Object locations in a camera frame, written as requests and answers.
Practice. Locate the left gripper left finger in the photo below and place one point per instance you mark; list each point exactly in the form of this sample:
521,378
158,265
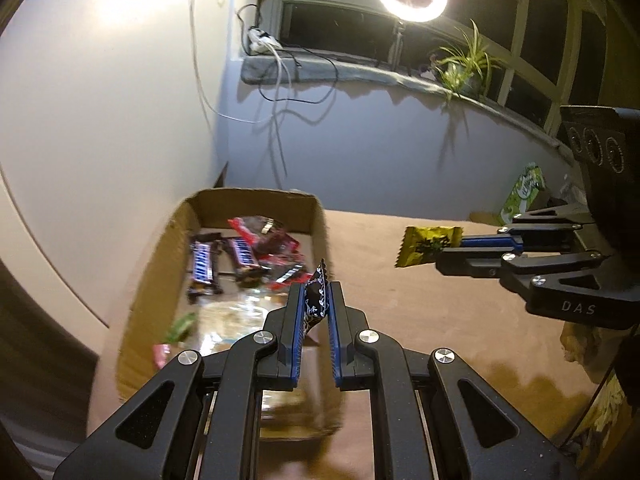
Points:
199,416

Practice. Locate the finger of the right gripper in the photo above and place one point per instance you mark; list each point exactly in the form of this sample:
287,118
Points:
510,267
542,230

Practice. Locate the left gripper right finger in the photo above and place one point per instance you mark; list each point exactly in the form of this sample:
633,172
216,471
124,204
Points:
432,415

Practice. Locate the yellow candy packet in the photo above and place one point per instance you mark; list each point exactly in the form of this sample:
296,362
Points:
424,245

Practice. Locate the green candy packet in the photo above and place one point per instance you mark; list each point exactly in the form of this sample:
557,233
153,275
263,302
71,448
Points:
181,328

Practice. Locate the large cracker pack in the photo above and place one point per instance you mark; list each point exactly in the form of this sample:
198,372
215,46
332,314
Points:
222,322

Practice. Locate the Snickers bar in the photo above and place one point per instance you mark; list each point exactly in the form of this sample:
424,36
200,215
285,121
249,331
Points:
204,266
247,270

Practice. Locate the black patterned candy packet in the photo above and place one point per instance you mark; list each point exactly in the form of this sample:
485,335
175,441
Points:
315,298

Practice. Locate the red clear snack bag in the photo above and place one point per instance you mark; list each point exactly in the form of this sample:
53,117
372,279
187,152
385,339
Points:
266,236
285,272

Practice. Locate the green white shopping bag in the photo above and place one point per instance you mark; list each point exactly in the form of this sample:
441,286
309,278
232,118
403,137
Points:
524,191

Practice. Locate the potted spider plant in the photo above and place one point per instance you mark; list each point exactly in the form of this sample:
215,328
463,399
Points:
468,72

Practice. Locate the cardboard box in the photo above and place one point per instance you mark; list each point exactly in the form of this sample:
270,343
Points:
160,312

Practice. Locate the grey window sill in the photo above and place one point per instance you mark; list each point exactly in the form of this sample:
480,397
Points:
308,69

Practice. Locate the white power strip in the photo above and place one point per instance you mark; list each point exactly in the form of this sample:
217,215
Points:
261,42

